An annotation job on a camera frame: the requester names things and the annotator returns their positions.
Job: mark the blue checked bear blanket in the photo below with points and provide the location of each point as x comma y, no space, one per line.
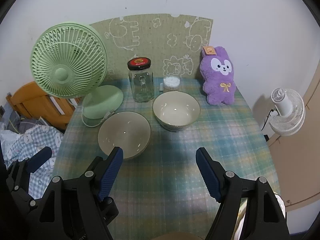
20,146

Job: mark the green desk fan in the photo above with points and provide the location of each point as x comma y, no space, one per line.
68,61

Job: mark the cotton swab container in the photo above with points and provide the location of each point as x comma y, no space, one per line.
171,83

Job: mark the plaid tablecloth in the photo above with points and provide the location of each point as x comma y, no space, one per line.
161,190

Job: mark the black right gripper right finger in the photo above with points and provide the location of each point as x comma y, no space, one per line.
264,218

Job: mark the glass jar with dark lid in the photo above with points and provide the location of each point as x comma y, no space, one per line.
141,79

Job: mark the white clip fan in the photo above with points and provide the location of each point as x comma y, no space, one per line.
288,114

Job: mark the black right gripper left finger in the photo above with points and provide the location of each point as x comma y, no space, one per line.
81,208

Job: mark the large grey-green bowl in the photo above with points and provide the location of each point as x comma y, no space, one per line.
129,131

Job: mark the purple plush rabbit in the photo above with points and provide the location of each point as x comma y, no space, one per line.
217,71

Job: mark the wooden bed headboard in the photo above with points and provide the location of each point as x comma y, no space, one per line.
32,102

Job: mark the grey striped pillow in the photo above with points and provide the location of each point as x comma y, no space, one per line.
12,121

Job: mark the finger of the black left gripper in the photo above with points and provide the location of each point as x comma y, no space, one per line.
19,177

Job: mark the green cartoon wall mat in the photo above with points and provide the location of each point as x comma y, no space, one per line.
173,43

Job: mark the cream bowl with blue flowers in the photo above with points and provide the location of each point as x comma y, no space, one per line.
176,110

